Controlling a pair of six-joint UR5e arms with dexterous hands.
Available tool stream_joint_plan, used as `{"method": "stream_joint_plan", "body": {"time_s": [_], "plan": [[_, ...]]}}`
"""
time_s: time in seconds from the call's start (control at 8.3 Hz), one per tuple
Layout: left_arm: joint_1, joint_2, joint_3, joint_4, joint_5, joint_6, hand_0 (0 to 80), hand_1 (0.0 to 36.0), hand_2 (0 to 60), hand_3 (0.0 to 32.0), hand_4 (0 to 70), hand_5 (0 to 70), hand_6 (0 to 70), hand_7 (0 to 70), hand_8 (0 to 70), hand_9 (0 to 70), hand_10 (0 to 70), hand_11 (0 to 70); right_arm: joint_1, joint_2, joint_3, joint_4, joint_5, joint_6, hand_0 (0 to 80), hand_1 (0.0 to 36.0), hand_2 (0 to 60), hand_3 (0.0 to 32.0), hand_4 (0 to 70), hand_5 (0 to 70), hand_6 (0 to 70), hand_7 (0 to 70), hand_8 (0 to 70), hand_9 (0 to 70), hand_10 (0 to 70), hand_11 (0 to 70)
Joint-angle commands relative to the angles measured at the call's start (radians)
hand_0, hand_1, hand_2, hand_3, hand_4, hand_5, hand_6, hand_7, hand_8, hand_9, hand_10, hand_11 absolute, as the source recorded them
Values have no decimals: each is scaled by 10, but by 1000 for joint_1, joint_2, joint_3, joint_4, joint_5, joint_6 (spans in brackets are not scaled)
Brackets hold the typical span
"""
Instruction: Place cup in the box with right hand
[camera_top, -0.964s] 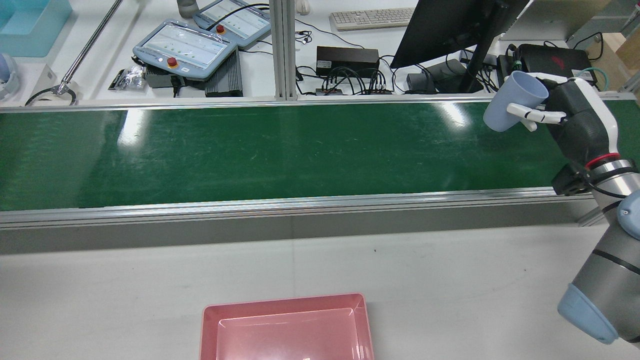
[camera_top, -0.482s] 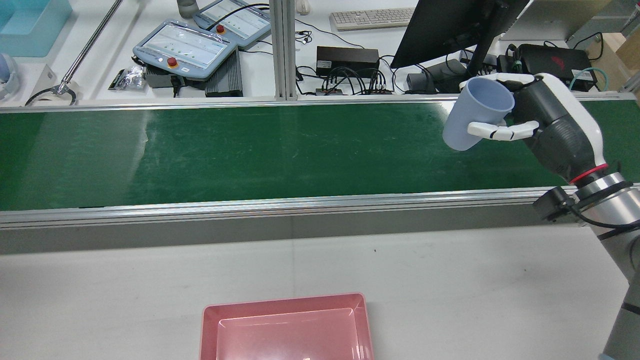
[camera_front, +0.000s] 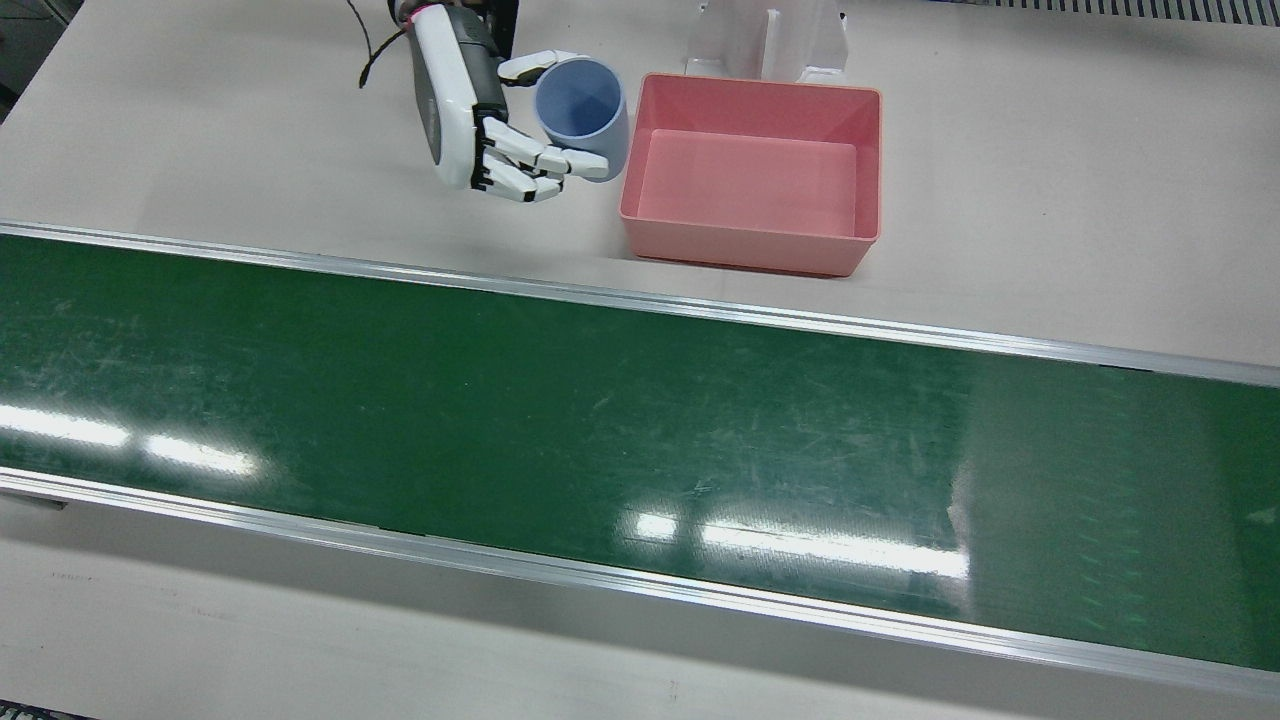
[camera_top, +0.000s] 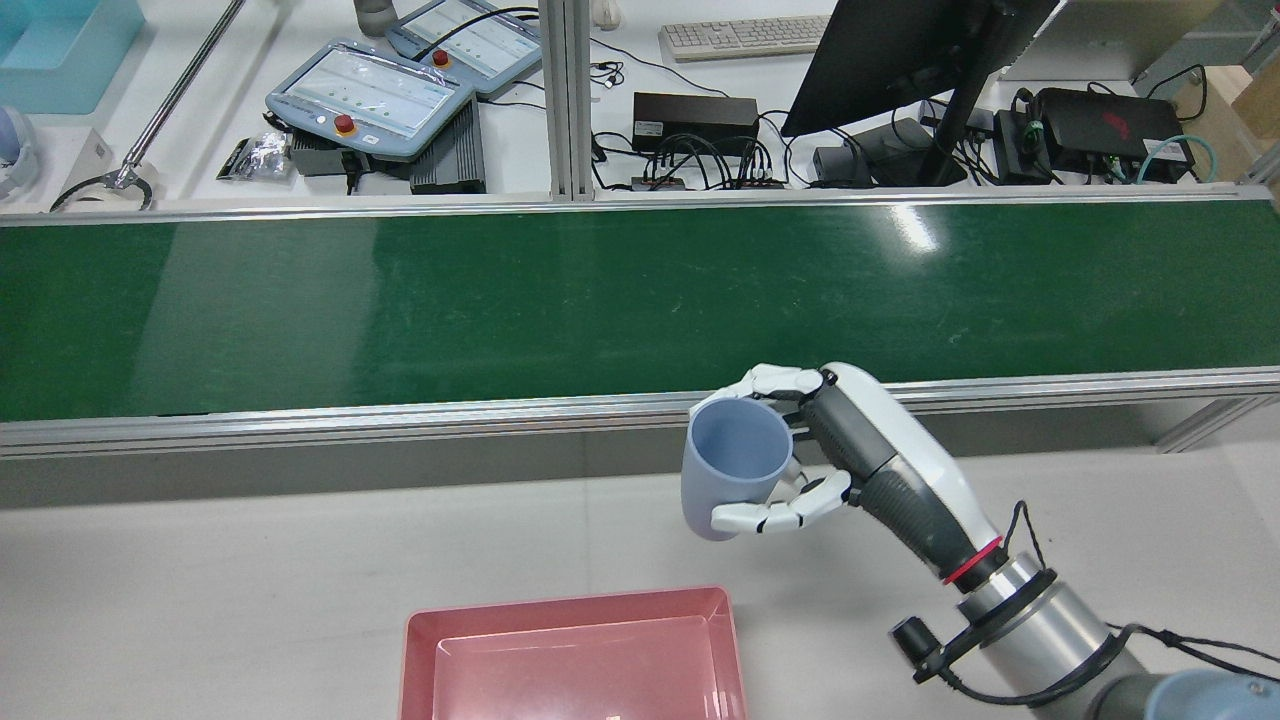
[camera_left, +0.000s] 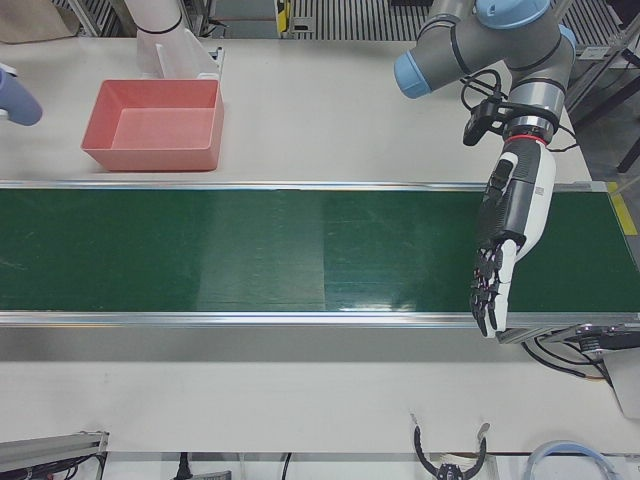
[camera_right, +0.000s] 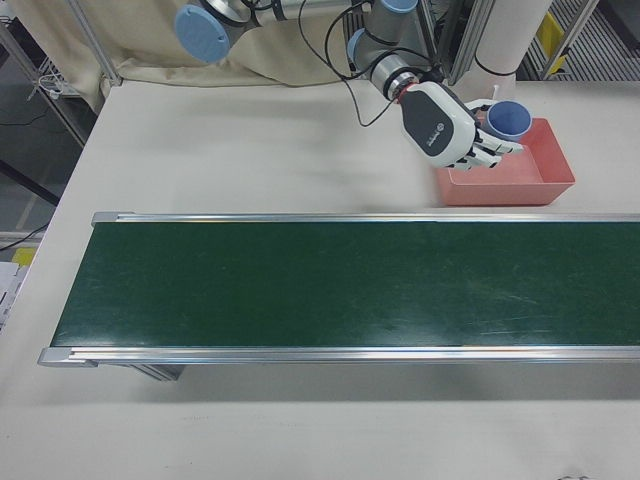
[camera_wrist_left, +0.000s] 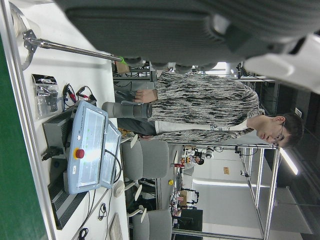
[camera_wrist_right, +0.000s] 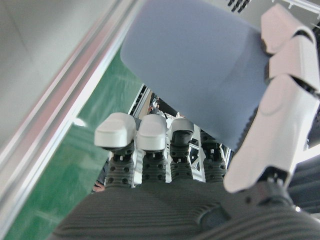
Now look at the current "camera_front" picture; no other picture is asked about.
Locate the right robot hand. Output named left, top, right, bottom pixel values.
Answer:
left=405, top=3, right=611, bottom=204

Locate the blue plastic cup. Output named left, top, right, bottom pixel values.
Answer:
left=533, top=57, right=631, bottom=183

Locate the pink plastic box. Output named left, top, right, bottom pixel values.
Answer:
left=618, top=72, right=883, bottom=278

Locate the white plastic stand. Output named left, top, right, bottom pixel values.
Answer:
left=685, top=0, right=851, bottom=86

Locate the green conveyor belt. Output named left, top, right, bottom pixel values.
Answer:
left=0, top=235, right=1280, bottom=673

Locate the ribbed metal grille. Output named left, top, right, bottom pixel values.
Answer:
left=960, top=0, right=1280, bottom=27

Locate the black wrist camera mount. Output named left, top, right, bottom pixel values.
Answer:
left=480, top=0, right=521, bottom=59

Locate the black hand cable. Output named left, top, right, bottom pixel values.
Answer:
left=345, top=0, right=411, bottom=89

